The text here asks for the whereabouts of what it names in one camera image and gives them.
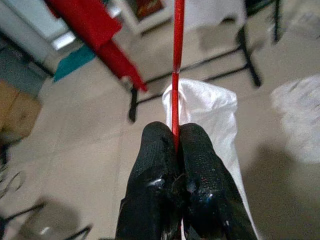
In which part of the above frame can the black clothes rack silver bar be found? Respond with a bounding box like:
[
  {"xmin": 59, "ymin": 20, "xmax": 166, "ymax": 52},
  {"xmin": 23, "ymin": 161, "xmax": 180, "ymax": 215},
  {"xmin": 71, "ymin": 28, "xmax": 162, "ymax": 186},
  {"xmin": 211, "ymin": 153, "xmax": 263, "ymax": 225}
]
[{"xmin": 127, "ymin": 0, "xmax": 282, "ymax": 124}]

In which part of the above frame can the red shirt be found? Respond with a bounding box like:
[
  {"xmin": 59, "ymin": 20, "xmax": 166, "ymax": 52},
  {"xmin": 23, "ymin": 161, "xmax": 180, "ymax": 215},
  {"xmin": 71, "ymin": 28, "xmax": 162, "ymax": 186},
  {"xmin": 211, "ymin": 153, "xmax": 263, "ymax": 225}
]
[{"xmin": 44, "ymin": 0, "xmax": 149, "ymax": 93}]

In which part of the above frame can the white glass-door cabinet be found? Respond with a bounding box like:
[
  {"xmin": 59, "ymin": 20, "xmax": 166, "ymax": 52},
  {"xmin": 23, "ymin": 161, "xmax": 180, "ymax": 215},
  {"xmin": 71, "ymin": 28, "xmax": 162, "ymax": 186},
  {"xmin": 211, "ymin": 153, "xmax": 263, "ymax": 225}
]
[{"xmin": 104, "ymin": 0, "xmax": 248, "ymax": 38}]

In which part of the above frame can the red wire hanger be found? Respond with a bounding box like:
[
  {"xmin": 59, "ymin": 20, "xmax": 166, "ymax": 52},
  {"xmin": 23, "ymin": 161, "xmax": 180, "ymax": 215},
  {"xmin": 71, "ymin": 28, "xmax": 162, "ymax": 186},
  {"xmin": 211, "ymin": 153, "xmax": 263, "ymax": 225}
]
[{"xmin": 171, "ymin": 0, "xmax": 186, "ymax": 156}]

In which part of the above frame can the brown cardboard box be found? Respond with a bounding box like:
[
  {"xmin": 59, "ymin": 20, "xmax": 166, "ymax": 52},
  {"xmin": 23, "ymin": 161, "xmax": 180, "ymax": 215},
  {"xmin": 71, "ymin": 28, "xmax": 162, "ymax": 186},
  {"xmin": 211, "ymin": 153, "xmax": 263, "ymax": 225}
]
[{"xmin": 0, "ymin": 79, "xmax": 43, "ymax": 141}]

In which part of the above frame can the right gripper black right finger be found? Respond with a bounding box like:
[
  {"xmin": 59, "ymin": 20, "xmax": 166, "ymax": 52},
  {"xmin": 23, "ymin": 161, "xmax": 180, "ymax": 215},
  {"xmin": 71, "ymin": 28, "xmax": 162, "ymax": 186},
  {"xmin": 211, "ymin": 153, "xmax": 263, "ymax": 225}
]
[{"xmin": 178, "ymin": 122, "xmax": 258, "ymax": 240}]

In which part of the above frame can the teal floor mat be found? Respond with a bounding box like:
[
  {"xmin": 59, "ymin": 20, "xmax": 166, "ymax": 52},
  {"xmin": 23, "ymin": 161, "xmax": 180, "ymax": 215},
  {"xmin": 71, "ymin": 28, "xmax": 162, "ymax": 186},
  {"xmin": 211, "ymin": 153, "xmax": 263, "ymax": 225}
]
[{"xmin": 53, "ymin": 44, "xmax": 97, "ymax": 83}]

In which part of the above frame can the white t-shirt black print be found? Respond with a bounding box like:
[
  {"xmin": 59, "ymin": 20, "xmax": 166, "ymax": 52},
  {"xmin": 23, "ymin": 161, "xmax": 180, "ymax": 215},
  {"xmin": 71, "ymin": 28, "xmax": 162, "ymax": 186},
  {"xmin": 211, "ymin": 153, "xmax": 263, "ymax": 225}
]
[{"xmin": 271, "ymin": 74, "xmax": 320, "ymax": 163}]

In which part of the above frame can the plain white garment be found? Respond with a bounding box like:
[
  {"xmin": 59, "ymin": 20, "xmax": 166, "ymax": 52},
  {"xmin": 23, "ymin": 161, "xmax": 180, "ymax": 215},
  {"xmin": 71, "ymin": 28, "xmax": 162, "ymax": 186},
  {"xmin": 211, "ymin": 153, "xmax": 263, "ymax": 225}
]
[{"xmin": 161, "ymin": 78, "xmax": 263, "ymax": 240}]

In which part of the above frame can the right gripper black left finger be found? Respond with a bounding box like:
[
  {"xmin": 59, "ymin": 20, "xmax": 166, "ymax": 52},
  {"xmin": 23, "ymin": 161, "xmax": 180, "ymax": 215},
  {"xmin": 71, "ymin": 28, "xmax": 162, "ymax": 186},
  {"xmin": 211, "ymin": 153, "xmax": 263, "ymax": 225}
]
[{"xmin": 116, "ymin": 121, "xmax": 187, "ymax": 240}]

